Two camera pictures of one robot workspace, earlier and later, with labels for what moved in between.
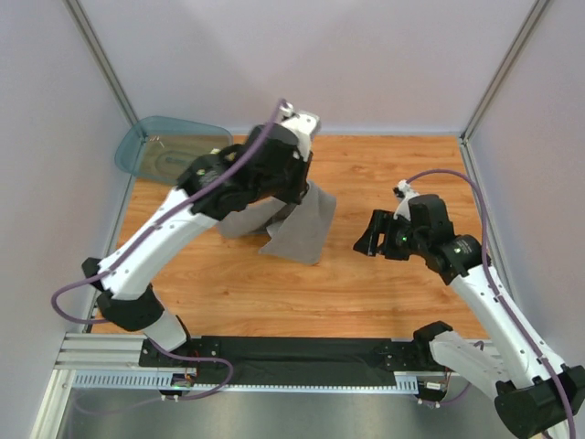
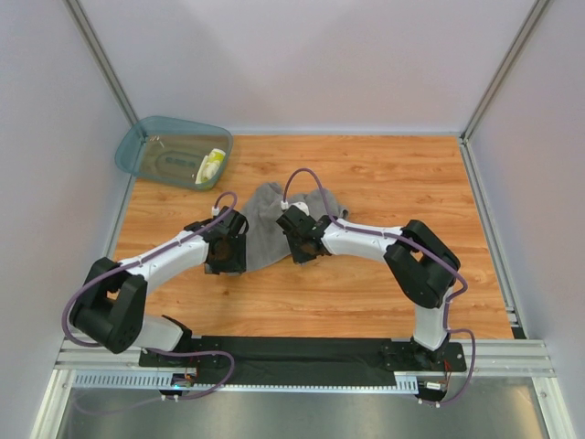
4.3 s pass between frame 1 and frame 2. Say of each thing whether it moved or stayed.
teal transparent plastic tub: stayed
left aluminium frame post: stayed
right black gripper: moved
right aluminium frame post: stayed
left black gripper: moved
